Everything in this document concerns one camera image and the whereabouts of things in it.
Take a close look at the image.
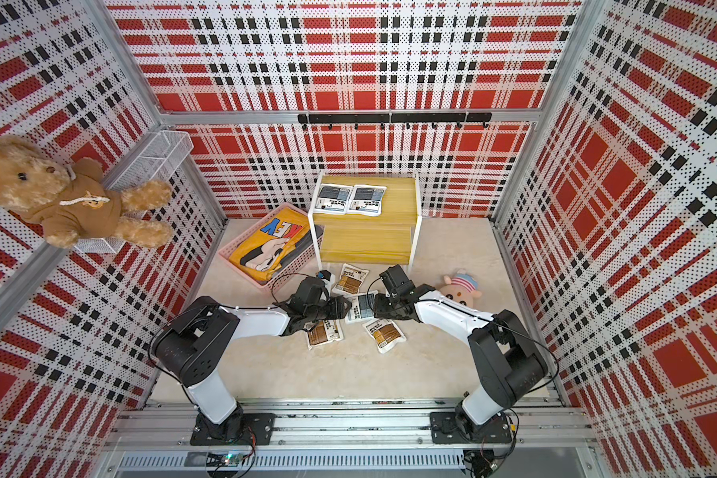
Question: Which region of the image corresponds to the grey coffee bag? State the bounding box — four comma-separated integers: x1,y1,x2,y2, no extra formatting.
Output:
314,183,353,215
347,184,386,217
346,291,378,324

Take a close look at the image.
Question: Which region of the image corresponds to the brown coffee bag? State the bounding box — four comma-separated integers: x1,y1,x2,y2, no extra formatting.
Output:
332,263,370,296
364,319,406,355
307,320,344,350

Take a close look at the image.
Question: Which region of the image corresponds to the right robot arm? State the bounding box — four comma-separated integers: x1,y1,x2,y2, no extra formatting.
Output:
374,265,550,443

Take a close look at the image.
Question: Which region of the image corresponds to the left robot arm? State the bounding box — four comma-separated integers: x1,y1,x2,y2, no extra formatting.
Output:
149,276,352,446

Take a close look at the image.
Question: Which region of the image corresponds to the yellow two-tier shelf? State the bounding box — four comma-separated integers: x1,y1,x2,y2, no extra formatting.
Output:
308,171,423,273

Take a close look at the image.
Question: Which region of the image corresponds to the plush doll head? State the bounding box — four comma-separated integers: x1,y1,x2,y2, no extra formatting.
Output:
438,269,482,309

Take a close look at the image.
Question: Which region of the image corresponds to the pink plastic basket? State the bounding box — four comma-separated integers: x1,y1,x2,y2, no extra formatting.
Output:
218,202,325,295

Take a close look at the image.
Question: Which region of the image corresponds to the yellow printed cloth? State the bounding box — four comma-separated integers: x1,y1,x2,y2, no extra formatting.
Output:
228,207,317,283

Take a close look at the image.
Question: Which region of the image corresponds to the small circuit board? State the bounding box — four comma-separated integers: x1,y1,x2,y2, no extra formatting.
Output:
205,451,249,469

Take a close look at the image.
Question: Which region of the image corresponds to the brown teddy bear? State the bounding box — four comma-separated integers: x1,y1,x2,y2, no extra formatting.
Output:
0,135,174,249

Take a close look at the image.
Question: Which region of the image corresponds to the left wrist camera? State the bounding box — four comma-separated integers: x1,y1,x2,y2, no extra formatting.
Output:
317,270,336,289

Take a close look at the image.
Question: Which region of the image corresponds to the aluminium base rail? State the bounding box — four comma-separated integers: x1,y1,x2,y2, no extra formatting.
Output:
97,398,607,477

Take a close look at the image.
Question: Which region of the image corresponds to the black wall hook rail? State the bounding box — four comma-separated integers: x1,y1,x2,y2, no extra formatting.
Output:
298,112,493,129

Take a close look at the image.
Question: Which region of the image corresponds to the white wire basket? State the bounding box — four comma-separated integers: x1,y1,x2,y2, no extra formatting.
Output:
74,129,195,255

